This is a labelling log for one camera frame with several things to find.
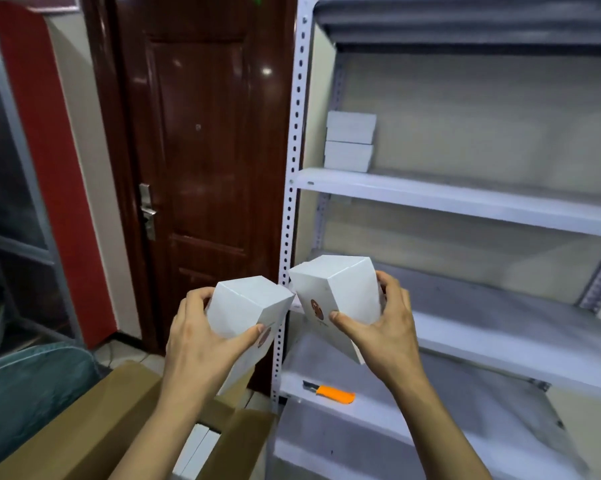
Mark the person's left hand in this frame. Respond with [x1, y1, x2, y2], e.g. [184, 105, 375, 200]
[160, 287, 264, 416]

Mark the glass door with metal frame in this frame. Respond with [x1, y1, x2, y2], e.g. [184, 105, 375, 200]
[0, 0, 86, 351]

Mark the small white logo box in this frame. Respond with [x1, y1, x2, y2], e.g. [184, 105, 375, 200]
[327, 111, 378, 146]
[205, 275, 296, 396]
[324, 141, 374, 174]
[288, 255, 384, 366]

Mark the teal fabric chair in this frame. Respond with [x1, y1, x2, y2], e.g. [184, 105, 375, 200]
[0, 343, 106, 476]

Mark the white metal shelving rack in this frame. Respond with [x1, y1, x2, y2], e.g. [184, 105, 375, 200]
[270, 0, 601, 480]

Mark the person's right hand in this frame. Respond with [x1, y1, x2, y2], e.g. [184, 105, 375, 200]
[330, 269, 424, 391]

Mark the dark wooden door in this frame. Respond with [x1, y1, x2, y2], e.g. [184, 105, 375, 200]
[80, 0, 312, 391]

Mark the orange utility knife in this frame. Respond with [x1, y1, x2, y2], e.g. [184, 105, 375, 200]
[302, 379, 356, 405]

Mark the stack of small white boxes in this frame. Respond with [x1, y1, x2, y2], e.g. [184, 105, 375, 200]
[173, 423, 222, 480]

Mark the large brown cardboard box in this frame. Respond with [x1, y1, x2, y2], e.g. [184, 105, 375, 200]
[0, 359, 276, 480]

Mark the metal door handle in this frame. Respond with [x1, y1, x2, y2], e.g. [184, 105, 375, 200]
[138, 183, 158, 242]

